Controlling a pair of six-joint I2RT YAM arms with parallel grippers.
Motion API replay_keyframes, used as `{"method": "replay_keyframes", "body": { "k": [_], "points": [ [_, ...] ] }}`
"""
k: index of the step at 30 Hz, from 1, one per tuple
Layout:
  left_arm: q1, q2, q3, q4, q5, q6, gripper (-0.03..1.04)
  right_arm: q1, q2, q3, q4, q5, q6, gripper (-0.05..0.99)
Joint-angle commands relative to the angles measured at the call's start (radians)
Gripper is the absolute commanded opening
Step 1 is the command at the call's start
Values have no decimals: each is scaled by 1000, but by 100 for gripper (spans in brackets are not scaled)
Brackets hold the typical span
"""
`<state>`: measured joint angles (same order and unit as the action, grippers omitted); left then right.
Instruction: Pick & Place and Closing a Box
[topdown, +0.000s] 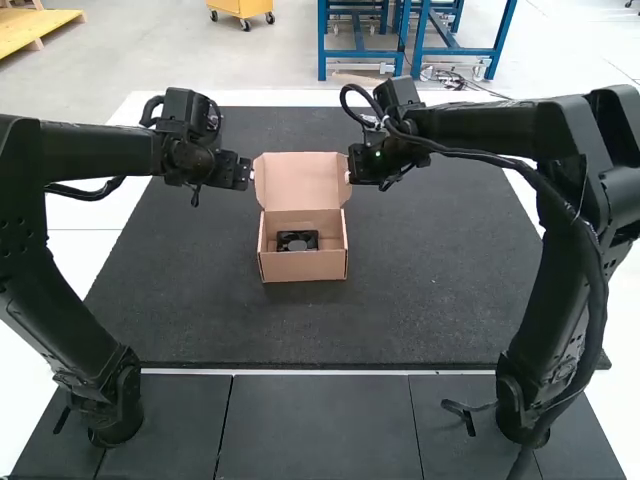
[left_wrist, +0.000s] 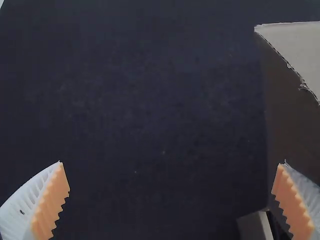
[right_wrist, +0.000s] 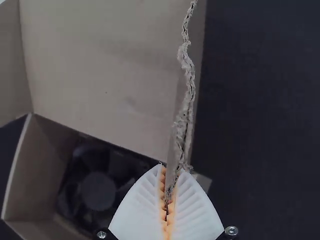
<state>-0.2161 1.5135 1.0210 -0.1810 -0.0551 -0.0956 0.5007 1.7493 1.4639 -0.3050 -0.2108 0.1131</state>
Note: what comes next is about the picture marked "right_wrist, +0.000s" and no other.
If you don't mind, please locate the black mat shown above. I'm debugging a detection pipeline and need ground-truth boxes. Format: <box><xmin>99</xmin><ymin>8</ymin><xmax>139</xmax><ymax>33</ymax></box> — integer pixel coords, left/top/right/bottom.
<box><xmin>0</xmin><ymin>0</ymin><xmax>320</xmax><ymax>240</ymax></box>

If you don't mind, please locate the cardboard box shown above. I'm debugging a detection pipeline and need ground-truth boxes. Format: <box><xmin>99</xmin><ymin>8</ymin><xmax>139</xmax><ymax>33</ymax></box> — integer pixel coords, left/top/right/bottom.
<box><xmin>0</xmin><ymin>0</ymin><xmax>214</xmax><ymax>240</ymax></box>

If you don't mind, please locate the black square fan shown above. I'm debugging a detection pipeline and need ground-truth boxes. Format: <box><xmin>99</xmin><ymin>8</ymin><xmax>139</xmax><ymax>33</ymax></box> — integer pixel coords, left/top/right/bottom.
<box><xmin>56</xmin><ymin>138</ymin><xmax>157</xmax><ymax>226</ymax></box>

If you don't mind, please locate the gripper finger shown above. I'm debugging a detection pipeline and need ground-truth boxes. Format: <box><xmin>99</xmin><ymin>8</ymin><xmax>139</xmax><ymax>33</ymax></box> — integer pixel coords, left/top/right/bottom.
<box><xmin>96</xmin><ymin>162</ymin><xmax>167</xmax><ymax>240</ymax></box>
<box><xmin>169</xmin><ymin>169</ymin><xmax>240</xmax><ymax>240</ymax></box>

